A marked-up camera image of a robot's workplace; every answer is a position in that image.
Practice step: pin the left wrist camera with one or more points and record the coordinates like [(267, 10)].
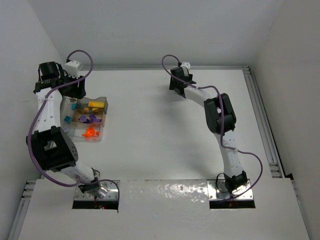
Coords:
[(73, 68)]

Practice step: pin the clear container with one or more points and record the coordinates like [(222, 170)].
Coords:
[(75, 131)]

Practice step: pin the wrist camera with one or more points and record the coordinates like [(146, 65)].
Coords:
[(73, 68), (185, 64)]

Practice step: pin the teal square lego brick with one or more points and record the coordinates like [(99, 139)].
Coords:
[(67, 119)]

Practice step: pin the orange round dome piece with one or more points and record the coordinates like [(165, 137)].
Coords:
[(90, 132)]

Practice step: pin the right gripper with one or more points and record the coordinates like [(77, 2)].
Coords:
[(177, 87)]

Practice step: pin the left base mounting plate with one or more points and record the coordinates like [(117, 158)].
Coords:
[(103, 191)]

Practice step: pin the grey smoked container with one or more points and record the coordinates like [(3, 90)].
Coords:
[(82, 103)]

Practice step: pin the dark purple lego plate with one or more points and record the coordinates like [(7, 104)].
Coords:
[(94, 119)]

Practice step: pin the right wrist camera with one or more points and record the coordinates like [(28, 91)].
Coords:
[(185, 64)]

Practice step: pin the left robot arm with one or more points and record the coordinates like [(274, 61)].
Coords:
[(52, 149)]

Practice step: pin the yellow lego plate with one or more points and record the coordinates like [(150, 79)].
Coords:
[(96, 104)]

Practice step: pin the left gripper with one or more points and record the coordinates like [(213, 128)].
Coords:
[(75, 89)]

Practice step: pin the lavender lego stack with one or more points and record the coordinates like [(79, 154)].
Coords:
[(83, 119)]

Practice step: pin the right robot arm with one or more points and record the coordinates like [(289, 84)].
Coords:
[(220, 119)]

